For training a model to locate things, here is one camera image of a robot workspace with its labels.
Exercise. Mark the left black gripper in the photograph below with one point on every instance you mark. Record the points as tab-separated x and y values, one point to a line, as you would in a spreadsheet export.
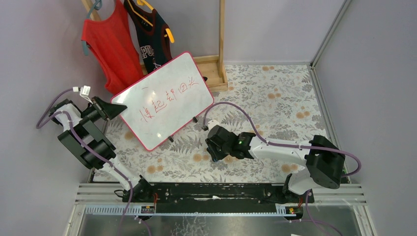
97	108

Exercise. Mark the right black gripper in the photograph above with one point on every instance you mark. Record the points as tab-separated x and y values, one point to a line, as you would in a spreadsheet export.
214	143

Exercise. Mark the pink-framed whiteboard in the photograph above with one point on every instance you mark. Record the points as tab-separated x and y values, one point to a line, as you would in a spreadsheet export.
164	101

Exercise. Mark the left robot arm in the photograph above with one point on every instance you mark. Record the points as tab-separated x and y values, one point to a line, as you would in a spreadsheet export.
93	149

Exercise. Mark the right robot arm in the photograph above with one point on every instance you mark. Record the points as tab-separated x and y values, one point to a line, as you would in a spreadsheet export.
322	163

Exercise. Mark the red tank top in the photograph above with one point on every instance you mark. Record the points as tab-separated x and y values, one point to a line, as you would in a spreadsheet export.
111	43

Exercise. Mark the dark navy tank top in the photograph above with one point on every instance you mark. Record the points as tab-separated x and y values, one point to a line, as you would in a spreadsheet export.
152	34

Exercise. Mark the floral patterned table mat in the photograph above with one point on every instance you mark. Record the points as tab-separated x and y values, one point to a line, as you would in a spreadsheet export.
277	101

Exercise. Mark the wooden clothes rack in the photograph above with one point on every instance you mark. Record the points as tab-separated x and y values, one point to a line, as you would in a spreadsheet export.
212	66

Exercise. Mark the teal clothes hanger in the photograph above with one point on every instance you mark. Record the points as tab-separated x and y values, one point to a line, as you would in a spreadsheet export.
92	8

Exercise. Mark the yellow clothes hanger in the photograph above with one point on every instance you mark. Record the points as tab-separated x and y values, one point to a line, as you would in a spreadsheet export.
169	34

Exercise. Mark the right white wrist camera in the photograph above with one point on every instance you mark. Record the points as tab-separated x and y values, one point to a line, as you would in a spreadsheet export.
210	124

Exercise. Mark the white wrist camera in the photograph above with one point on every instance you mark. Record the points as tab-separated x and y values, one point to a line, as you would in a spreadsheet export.
210	124
82	91

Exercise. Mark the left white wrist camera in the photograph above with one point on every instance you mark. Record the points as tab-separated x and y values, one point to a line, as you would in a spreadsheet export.
82	91

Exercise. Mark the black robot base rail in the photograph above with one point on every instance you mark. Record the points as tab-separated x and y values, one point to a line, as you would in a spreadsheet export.
213	197

